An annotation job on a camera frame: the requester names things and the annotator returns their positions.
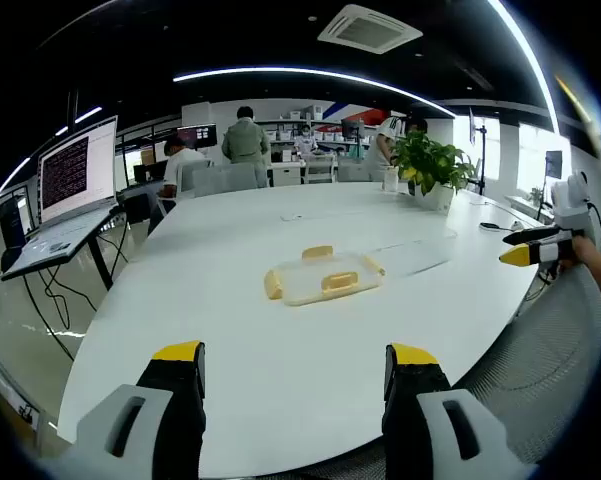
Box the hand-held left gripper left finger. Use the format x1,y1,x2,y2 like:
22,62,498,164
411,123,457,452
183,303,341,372
74,340,207,480

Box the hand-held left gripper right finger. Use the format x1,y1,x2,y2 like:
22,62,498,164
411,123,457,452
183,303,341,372
382,342,536,480

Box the clear box with yellow buckle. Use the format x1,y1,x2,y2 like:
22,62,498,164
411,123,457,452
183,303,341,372
263,244,386,307

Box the person's right hand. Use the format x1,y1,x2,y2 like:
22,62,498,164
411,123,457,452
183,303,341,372
572,236,600,270

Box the dark computer monitor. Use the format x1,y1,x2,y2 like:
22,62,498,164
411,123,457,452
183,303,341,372
176,123,218,150
340,118,366,141
544,149,565,179

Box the black tripod stand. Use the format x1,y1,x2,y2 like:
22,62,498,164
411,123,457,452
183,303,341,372
469,107,489,197

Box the white plant pot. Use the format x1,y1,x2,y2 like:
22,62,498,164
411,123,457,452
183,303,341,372
413,180,455,216

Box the grey mesh office chair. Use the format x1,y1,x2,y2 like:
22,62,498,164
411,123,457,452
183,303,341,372
452,264,601,469

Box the clear plastic container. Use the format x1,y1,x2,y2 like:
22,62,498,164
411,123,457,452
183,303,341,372
279,209,461,279

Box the green leafy plant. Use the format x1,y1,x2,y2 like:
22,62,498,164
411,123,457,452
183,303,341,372
389,130,477,197

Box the ceiling light strip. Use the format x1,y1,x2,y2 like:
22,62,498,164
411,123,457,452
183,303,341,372
489,0,562,135
172,66,456,119

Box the laptop on stand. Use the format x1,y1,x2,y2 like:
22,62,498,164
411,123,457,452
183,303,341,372
0,204,131,294

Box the white cart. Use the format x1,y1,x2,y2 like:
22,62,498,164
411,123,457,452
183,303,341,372
304,152,339,184

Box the white storage shelves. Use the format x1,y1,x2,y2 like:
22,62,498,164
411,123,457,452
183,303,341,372
257,112,381,151

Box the black box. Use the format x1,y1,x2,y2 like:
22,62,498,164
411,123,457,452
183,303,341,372
0,197,30,251

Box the white cabinet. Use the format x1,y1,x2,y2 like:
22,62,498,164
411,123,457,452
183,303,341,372
271,162,309,188

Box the ceiling air vent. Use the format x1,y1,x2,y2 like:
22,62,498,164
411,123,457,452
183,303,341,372
317,3,424,55

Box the open silver laptop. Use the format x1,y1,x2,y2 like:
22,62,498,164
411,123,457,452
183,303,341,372
17,115,120,259

